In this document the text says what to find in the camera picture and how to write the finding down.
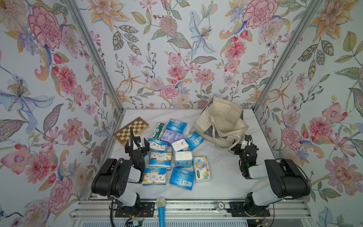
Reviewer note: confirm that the beige canvas tote bag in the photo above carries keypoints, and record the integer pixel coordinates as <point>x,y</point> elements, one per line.
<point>221,122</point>

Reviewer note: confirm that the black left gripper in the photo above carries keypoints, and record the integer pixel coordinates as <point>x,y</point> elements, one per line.
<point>136,145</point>

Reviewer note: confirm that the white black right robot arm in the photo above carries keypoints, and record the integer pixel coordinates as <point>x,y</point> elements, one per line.
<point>284,179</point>

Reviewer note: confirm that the orange white tissue pack middle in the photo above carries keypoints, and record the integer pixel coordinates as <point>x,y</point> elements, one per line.
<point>157,159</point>

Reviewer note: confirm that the blue white tissue pack left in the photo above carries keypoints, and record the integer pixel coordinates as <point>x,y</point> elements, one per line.
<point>157,146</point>

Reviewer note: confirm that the blue tissue pack front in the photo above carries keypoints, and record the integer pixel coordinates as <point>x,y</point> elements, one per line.
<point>182,178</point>

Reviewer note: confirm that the wooden chessboard box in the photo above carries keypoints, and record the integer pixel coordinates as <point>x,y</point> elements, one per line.
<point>137,126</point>

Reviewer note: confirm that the blue microphone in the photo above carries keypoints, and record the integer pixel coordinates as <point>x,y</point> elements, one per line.
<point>161,204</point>

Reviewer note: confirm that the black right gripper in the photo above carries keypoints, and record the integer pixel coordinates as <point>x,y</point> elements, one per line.
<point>246,149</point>

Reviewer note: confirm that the cartoon print tissue pack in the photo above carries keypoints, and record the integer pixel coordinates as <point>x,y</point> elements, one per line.
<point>201,169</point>

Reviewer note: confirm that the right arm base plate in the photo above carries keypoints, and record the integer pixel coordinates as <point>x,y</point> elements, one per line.
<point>239,209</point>

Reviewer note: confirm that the green tissue pack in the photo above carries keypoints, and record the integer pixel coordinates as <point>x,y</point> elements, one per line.
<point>158,131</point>

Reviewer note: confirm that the silver round knob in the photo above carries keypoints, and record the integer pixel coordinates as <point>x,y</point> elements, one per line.
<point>220,206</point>

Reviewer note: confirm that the white blue tissue cube pack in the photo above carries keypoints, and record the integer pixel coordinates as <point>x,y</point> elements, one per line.
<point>183,159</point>

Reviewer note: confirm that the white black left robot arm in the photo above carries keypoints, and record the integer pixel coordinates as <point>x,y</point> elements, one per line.
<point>114,175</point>

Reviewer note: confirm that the aluminium front rail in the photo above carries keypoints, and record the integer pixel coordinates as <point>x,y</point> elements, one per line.
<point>198,209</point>

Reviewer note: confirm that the small white tissue pack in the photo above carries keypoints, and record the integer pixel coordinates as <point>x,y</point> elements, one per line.
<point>180,145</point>

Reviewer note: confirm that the purple tissue pack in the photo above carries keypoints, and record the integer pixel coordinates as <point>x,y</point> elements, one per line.
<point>170,136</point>

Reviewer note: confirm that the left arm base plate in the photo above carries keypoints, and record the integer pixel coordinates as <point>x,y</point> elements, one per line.
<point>142,209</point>

